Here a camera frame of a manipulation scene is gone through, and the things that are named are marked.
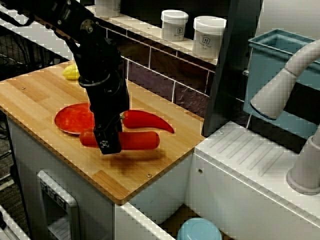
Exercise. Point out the red toy chili pepper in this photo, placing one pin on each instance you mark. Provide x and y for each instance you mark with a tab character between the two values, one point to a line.
147	121

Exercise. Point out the white kitchen cabinet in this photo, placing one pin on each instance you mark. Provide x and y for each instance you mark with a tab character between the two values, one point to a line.
95	200

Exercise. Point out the light blue bowl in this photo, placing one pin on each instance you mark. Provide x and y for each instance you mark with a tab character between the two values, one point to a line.
198	230

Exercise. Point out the cream shelf ledge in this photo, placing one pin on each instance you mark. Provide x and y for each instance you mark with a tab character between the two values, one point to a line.
140	25

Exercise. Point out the yellow toy corn cob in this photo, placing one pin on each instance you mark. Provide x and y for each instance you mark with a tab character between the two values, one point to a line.
70	72

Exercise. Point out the teal plastic bin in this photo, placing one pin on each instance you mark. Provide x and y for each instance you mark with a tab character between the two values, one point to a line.
260	62

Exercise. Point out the red round plate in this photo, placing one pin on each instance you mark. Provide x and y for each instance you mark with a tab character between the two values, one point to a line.
72	120

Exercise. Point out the grey toy faucet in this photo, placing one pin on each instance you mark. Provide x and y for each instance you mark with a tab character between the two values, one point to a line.
275	85

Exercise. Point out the plain white container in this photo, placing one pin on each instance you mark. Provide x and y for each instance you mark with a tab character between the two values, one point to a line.
108	7

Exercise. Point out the aluminium frame rail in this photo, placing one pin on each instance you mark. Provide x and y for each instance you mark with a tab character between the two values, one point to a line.
10	225

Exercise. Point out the white lidded jar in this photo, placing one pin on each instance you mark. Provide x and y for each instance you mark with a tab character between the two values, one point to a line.
174	25
208	37

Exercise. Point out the red toy sausage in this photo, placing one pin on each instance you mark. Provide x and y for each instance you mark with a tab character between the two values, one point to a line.
140	141

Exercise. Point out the white sink unit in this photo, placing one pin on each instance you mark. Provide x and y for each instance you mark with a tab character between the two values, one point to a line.
237	187

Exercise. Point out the dark grey upright panel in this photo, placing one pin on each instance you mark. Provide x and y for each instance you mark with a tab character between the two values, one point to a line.
232	62

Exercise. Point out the dark tile backsplash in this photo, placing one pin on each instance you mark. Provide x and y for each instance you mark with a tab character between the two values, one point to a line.
150	65

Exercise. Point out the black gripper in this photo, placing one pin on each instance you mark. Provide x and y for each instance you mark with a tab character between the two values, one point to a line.
107	100

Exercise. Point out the grey framed oven door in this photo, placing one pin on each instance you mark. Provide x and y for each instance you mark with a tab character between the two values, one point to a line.
73	210

